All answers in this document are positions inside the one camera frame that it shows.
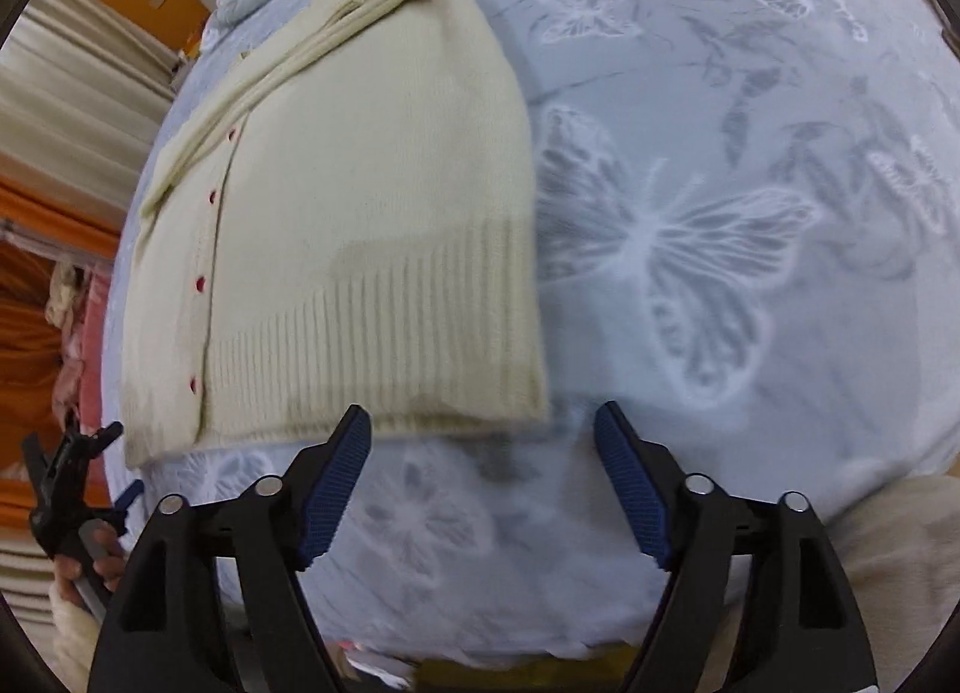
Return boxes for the person's left forearm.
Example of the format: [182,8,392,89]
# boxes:
[49,580,106,692]

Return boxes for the cream knit cardigan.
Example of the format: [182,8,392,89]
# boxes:
[120,0,554,470]

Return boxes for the beige ribbed curtain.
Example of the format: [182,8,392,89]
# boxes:
[0,543,65,626]

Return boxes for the cream cloth pile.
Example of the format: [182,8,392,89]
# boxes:
[45,264,85,328]

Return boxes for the person's left hand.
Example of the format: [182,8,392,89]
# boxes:
[51,524,130,617]

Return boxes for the bed with butterfly sheet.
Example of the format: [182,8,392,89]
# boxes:
[101,0,960,671]

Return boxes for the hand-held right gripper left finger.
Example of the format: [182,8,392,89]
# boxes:
[86,404,374,693]

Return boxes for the pink blanket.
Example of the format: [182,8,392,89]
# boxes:
[52,265,115,439]

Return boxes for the person's cream fleece pajamas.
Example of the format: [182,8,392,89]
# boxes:
[825,474,960,693]

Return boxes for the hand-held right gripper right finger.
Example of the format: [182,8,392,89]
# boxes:
[594,400,880,693]

